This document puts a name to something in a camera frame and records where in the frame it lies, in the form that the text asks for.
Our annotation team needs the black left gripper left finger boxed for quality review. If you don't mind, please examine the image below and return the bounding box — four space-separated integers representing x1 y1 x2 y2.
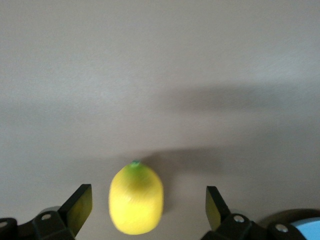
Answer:
0 184 94 240

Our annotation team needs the yellow lemon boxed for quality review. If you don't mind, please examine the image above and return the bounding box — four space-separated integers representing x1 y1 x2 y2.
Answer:
108 159 165 236

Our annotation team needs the blue plate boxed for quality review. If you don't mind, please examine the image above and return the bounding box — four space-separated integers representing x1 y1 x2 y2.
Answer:
257 208 320 240

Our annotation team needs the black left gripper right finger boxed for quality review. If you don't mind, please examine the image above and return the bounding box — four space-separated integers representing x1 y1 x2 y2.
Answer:
199 185 309 240

